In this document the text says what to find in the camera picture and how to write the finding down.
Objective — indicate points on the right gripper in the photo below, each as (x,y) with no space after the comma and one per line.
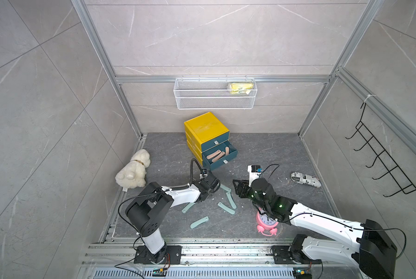
(243,185)

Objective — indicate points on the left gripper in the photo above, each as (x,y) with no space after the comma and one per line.
(211,192)

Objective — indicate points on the teal fruit knife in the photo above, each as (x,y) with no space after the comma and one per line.
(186,208)
(226,209)
(225,188)
(231,201)
(199,222)

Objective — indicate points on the teal fruit knife bottom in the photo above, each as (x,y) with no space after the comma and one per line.
(199,222)

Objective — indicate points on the yellow teal drawer cabinet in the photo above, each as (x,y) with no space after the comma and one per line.
(206,134)

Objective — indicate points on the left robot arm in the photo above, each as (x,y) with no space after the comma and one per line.
(147,211)

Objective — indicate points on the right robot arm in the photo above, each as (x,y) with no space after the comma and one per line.
(365,245)

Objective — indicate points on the pink alarm clock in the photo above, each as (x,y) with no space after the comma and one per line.
(266,225)

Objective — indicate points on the white patterned toy shoe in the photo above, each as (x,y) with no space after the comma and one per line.
(305,179)

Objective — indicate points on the white plush dog toy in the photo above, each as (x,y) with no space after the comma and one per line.
(133,174)

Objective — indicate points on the yellow item in basket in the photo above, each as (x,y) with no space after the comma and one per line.
(240,88)

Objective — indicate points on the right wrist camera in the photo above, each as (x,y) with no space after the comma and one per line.
(255,171)

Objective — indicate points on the white wire wall basket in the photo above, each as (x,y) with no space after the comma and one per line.
(211,93)

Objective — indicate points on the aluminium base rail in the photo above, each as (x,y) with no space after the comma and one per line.
(204,258)

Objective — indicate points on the black wire wall hook rack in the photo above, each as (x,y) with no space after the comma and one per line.
(402,182)

